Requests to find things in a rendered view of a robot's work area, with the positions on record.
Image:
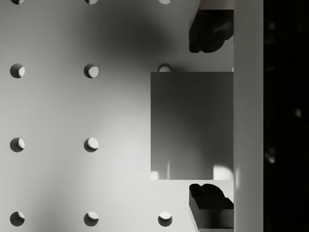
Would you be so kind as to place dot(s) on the grey cube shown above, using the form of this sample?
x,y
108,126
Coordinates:
x,y
190,120

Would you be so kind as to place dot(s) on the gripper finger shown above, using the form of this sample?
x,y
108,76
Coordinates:
x,y
212,29
212,210

